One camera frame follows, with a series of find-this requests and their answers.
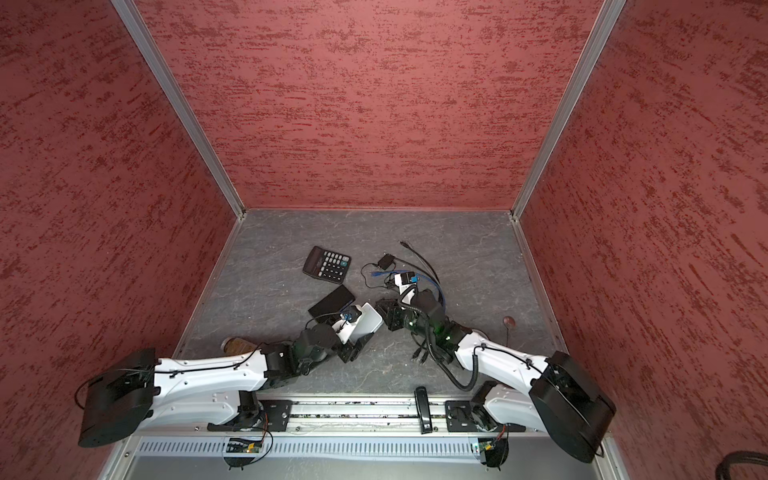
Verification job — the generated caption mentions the black smartphone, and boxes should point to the black smartphone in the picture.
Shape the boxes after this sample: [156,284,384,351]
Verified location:
[308,285,356,322]

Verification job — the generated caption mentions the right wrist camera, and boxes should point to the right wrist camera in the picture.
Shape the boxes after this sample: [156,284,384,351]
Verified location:
[394,271,418,305]

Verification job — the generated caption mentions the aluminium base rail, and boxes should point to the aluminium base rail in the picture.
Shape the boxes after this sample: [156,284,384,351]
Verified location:
[122,395,481,436]

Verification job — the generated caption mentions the blue ethernet cable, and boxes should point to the blue ethernet cable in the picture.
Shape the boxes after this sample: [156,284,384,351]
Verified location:
[370,269,446,313]

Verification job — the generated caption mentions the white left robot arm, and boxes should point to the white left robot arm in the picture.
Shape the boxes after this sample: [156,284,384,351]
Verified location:
[78,320,381,448]

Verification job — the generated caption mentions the black desk calculator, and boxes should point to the black desk calculator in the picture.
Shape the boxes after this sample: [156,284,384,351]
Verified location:
[302,246,351,284]

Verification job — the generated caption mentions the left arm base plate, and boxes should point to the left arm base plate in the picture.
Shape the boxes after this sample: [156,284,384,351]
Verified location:
[206,400,294,432]

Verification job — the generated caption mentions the aluminium right corner post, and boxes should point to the aluminium right corner post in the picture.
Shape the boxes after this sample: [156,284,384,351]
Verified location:
[511,0,626,222]

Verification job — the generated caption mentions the black power adapter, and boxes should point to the black power adapter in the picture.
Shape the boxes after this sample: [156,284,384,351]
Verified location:
[376,254,395,270]

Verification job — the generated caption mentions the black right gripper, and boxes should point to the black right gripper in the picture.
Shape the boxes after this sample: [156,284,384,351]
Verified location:
[376,297,436,341]

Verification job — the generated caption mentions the aluminium left corner post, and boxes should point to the aluminium left corner post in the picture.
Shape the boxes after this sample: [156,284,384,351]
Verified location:
[111,0,247,221]

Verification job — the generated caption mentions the white slotted cable duct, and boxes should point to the white slotted cable duct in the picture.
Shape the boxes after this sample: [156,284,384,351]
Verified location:
[134,437,484,461]

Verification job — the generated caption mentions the aluminium corner post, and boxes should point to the aluminium corner post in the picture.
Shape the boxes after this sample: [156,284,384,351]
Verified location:
[511,0,626,222]
[111,0,247,221]

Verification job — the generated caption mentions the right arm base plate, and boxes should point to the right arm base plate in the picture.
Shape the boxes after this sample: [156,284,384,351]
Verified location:
[444,400,482,433]

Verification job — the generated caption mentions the black cable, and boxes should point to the black cable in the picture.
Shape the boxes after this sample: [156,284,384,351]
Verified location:
[400,241,442,283]

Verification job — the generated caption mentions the white network switch box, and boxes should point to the white network switch box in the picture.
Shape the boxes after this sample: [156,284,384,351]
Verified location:
[333,303,383,344]

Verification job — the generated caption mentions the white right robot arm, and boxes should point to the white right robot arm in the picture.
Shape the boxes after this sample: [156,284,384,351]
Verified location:
[375,287,616,463]

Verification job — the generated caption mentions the brown tape roll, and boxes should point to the brown tape roll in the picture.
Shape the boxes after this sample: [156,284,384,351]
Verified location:
[221,337,258,356]

